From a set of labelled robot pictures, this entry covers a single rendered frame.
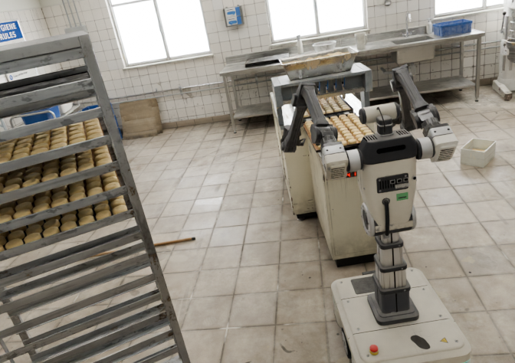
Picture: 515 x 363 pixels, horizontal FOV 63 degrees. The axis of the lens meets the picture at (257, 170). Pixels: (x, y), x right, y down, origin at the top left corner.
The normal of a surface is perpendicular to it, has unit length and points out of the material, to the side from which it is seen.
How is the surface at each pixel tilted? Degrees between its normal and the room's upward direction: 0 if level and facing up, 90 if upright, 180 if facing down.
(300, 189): 90
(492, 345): 0
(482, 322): 0
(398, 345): 0
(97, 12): 90
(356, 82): 90
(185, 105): 90
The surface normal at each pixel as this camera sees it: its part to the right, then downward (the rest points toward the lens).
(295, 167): 0.04, 0.39
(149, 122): -0.13, 0.02
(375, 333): -0.16, -0.90
